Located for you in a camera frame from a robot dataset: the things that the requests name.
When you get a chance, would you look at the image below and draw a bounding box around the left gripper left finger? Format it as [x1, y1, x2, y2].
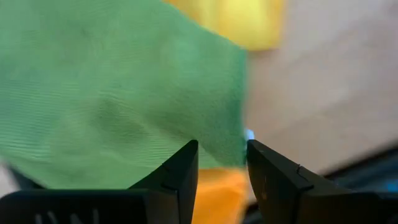
[0, 140, 199, 224]

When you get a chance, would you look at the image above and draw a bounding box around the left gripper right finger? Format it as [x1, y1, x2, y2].
[247, 139, 398, 224]

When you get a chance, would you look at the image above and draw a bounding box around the orange microfiber towel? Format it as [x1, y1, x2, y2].
[191, 167, 251, 224]

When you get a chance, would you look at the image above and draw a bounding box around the green microfiber towel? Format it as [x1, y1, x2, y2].
[0, 0, 248, 190]

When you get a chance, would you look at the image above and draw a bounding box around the yellow translucent plastic bin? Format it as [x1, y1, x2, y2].
[163, 0, 286, 52]

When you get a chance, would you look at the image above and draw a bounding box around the black aluminium table frame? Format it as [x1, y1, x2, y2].
[322, 146, 398, 195]

